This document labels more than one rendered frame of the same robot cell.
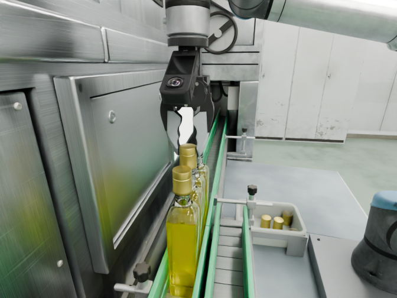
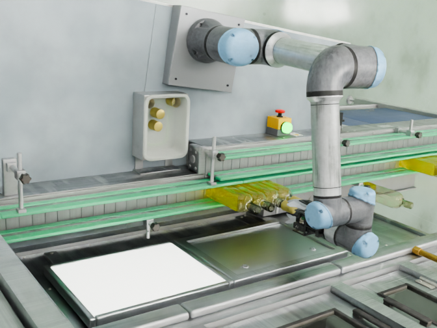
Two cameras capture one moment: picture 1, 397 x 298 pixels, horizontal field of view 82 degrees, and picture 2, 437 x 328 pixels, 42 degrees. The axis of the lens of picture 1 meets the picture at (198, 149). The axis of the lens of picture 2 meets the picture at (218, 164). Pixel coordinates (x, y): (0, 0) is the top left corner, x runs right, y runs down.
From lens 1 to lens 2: 2.07 m
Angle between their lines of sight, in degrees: 103
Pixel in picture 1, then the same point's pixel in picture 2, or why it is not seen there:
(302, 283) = (199, 97)
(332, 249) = (186, 71)
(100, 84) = (332, 252)
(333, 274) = (209, 80)
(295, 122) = not seen: outside the picture
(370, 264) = not seen: hidden behind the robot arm
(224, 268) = (239, 162)
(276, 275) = (195, 117)
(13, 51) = not seen: hidden behind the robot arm
